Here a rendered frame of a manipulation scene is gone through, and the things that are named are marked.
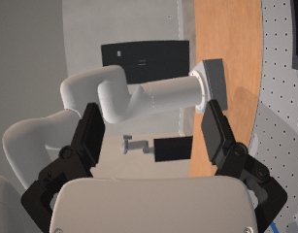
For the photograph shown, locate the blue tape outline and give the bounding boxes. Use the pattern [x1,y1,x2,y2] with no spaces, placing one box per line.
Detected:
[270,222,279,233]

